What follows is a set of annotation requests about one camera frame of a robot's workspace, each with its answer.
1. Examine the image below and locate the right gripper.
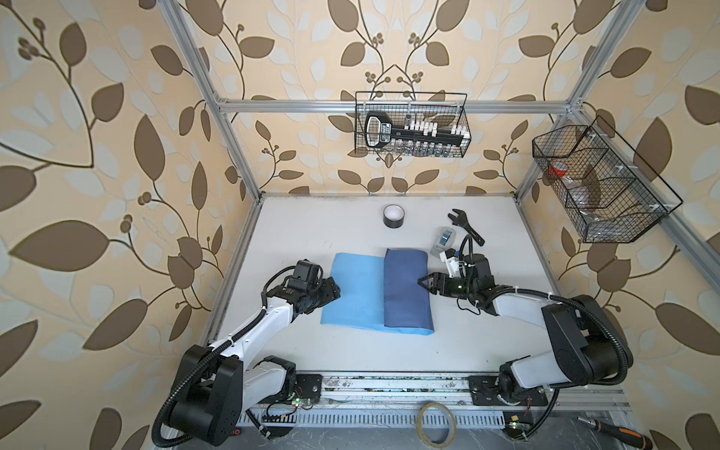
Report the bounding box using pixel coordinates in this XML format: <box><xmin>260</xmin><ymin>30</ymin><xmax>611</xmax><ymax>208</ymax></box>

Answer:
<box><xmin>418</xmin><ymin>272</ymin><xmax>476</xmax><ymax>299</ymax></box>

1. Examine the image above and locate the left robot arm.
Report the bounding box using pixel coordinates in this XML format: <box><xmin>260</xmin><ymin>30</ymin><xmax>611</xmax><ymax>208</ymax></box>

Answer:
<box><xmin>151</xmin><ymin>260</ymin><xmax>341</xmax><ymax>448</ymax></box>

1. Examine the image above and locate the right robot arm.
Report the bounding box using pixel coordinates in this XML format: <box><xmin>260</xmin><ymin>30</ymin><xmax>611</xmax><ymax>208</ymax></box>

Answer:
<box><xmin>417</xmin><ymin>254</ymin><xmax>634</xmax><ymax>441</ymax></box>

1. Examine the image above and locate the white tape dispenser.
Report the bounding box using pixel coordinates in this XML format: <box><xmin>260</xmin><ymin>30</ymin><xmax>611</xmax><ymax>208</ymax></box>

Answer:
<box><xmin>430</xmin><ymin>227</ymin><xmax>456</xmax><ymax>258</ymax></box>

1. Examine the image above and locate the black adjustable wrench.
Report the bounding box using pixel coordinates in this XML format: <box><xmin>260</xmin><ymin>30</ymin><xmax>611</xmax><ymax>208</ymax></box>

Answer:
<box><xmin>448</xmin><ymin>208</ymin><xmax>486</xmax><ymax>247</ymax></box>

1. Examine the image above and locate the black tape roll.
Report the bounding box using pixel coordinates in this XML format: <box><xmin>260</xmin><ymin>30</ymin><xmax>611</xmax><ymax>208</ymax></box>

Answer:
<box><xmin>382</xmin><ymin>204</ymin><xmax>405</xmax><ymax>229</ymax></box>

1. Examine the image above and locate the socket set holder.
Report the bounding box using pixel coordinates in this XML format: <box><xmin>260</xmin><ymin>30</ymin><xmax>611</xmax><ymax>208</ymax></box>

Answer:
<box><xmin>360</xmin><ymin>111</ymin><xmax>472</xmax><ymax>152</ymax></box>

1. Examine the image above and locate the red object in basket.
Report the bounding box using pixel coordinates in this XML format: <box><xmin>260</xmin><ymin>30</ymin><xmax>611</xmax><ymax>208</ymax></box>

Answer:
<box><xmin>547</xmin><ymin>160</ymin><xmax>569</xmax><ymax>179</ymax></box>

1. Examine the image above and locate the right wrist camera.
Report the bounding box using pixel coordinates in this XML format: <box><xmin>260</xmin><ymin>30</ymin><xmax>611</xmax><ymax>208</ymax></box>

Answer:
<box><xmin>440</xmin><ymin>249</ymin><xmax>461</xmax><ymax>279</ymax></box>

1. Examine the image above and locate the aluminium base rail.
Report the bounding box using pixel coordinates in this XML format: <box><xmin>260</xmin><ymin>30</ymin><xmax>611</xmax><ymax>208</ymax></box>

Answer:
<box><xmin>162</xmin><ymin>369</ymin><xmax>631</xmax><ymax>412</ymax></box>

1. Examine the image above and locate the clear tape ring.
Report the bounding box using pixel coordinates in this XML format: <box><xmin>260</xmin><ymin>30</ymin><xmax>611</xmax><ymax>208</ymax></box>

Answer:
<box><xmin>415</xmin><ymin>401</ymin><xmax>458</xmax><ymax>449</ymax></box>

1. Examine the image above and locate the back wire basket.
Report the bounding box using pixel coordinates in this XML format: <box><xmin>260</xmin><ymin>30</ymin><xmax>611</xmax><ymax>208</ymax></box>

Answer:
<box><xmin>354</xmin><ymin>90</ymin><xmax>472</xmax><ymax>159</ymax></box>

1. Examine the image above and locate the wire basket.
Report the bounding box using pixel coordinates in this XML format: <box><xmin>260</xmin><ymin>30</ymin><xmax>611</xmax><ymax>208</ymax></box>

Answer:
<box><xmin>532</xmin><ymin>116</ymin><xmax>683</xmax><ymax>244</ymax></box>
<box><xmin>354</xmin><ymin>90</ymin><xmax>472</xmax><ymax>159</ymax></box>

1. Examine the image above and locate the right wire basket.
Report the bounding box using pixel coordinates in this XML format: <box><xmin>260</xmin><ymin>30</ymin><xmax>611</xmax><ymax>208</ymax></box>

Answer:
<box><xmin>532</xmin><ymin>116</ymin><xmax>683</xmax><ymax>244</ymax></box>

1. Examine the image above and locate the orange handled screwdriver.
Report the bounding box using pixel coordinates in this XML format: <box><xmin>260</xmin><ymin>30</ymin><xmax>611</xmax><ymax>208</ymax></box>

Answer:
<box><xmin>577</xmin><ymin>417</ymin><xmax>654</xmax><ymax>450</ymax></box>

